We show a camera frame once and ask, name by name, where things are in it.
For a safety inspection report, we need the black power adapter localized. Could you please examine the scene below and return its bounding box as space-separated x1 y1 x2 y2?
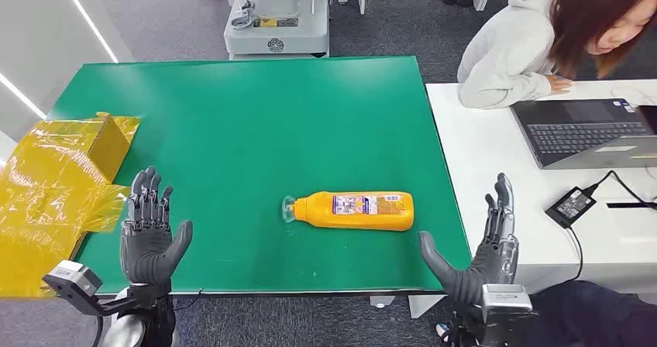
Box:
545 186 597 229

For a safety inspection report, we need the white cable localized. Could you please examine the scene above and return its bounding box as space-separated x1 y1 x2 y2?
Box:
611 87 657 107

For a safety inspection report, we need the white machine base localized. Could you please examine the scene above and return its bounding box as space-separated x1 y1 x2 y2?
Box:
223 0 331 61

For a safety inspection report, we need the person's leg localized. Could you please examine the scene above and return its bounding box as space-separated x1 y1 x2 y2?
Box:
518 280 657 347

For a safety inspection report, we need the yellow taped cardboard box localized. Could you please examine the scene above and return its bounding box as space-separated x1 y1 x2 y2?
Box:
0 112 142 300

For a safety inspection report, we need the thin black mains cable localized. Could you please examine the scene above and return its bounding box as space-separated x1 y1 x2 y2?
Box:
564 225 585 283

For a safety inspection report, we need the white desk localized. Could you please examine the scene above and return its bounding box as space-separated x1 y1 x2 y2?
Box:
425 79 657 297

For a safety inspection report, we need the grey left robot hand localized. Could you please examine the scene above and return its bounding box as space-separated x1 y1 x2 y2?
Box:
119 166 194 289

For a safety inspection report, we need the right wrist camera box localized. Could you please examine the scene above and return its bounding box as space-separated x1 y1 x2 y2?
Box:
480 283 539 342

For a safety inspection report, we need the dark grey laptop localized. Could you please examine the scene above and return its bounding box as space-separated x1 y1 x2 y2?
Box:
511 98 657 170

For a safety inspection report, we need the thick black adapter cable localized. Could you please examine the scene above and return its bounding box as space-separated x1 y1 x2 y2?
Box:
585 170 657 204

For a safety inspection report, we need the orange detergent bottle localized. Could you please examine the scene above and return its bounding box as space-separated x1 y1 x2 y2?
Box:
282 191 415 232

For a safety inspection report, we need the thin black wrist wire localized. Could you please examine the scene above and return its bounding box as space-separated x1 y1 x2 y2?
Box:
173 288 204 312

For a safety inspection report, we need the person's hand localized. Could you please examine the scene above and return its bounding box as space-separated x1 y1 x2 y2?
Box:
546 74 574 96

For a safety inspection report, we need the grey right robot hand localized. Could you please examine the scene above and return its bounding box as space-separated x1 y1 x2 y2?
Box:
418 172 519 307

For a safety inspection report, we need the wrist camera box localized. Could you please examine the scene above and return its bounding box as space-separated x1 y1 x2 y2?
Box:
480 283 539 342
42 260 137 318

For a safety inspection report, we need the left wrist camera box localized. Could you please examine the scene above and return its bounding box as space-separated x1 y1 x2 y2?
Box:
42 260 137 318

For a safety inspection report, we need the green table mat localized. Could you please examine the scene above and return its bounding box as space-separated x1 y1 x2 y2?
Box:
46 56 472 297

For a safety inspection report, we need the person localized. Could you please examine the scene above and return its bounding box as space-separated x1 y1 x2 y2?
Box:
456 0 657 111

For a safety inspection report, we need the black strip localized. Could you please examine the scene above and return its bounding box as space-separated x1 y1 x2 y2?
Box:
606 201 657 210

